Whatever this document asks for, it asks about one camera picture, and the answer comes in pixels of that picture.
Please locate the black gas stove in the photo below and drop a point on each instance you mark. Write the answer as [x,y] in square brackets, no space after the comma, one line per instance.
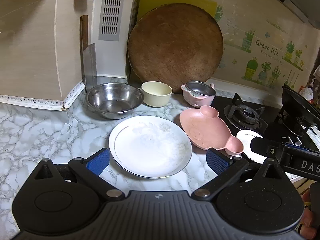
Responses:
[245,116]

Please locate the grey range hood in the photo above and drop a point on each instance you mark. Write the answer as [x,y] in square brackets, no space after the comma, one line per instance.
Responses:
[300,2]

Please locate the large white plate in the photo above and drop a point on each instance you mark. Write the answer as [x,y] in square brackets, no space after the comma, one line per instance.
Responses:
[150,146]

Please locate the large steel bowl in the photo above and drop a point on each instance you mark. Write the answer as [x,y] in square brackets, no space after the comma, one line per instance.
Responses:
[113,100]

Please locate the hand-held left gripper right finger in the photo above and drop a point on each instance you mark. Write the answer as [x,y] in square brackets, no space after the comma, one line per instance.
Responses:
[217,161]

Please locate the yellow cutting board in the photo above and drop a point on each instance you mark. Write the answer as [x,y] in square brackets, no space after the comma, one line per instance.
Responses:
[160,0]

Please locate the person's right hand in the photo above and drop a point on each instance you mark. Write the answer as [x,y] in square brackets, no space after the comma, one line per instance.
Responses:
[305,205]

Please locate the cream bowl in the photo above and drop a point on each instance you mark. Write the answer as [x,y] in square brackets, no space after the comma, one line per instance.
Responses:
[156,97]

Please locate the white music-note trim strip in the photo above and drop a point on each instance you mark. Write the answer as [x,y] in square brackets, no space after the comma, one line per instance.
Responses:
[35,102]

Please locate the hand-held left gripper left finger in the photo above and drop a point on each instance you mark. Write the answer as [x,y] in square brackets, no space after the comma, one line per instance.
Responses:
[98,160]

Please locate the plant wall sticker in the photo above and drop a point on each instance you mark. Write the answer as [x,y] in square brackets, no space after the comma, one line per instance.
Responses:
[270,55]

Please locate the black wok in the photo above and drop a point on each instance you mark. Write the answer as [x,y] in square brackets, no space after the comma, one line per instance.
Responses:
[297,105]

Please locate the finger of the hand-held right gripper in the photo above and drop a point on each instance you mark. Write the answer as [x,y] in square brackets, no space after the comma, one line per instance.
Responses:
[266,147]

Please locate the small white plate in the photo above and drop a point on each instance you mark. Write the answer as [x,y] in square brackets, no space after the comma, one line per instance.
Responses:
[246,140]

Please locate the pink mouse-shaped plate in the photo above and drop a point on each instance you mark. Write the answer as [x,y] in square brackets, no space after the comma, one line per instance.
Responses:
[205,127]

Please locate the round wooden cutting board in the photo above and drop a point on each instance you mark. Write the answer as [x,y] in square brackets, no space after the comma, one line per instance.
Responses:
[175,47]

